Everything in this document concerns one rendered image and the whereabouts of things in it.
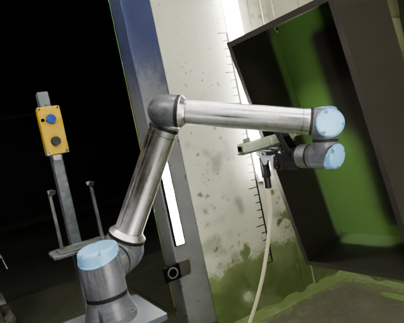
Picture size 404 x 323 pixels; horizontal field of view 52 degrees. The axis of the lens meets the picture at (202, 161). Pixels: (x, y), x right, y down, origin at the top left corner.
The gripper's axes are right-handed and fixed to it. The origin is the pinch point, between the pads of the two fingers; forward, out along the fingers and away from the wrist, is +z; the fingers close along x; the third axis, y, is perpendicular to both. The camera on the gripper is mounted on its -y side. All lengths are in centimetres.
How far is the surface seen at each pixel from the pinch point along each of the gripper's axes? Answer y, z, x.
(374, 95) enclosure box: -15.3, -36.6, 27.2
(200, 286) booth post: 83, 68, 3
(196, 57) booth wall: -48, 79, 38
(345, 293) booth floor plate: 116, 31, 88
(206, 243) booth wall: 61, 70, 13
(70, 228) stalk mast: 33, 102, -53
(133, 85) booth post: -38, 91, -3
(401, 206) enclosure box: 29, -42, 30
